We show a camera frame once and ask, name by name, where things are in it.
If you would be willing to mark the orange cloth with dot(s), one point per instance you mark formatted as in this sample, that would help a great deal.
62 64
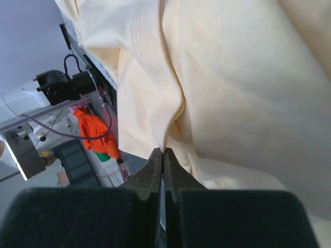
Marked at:
91 126

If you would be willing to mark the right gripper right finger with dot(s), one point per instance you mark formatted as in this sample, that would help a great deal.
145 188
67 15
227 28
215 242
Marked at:
176 178

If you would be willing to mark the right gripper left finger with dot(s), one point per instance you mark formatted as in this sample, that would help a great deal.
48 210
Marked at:
146 182

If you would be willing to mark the pale yellow t shirt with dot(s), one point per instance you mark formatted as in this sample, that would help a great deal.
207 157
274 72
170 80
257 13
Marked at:
241 82

